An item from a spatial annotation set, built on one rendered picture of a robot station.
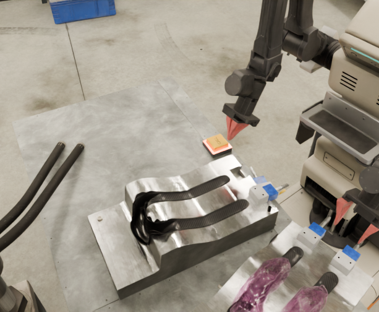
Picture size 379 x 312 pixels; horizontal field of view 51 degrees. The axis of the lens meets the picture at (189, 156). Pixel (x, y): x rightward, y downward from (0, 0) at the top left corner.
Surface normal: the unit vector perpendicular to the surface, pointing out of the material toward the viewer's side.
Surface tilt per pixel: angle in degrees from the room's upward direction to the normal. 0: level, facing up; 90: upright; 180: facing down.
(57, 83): 0
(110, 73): 0
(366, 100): 98
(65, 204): 0
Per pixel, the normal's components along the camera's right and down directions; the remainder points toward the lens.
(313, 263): 0.00, -0.70
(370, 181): -0.70, 0.08
